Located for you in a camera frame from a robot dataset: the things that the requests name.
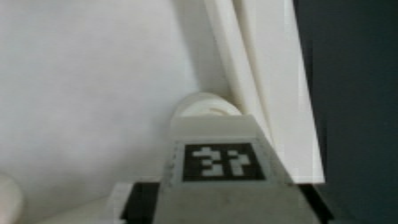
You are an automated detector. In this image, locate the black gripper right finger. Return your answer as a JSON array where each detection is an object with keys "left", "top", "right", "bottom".
[{"left": 299, "top": 184, "right": 335, "bottom": 224}]

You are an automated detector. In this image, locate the white square tabletop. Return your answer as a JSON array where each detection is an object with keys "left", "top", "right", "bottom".
[{"left": 0, "top": 0, "right": 326, "bottom": 224}]

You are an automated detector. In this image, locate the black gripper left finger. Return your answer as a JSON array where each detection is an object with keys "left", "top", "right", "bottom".
[{"left": 106, "top": 182, "right": 161, "bottom": 224}]

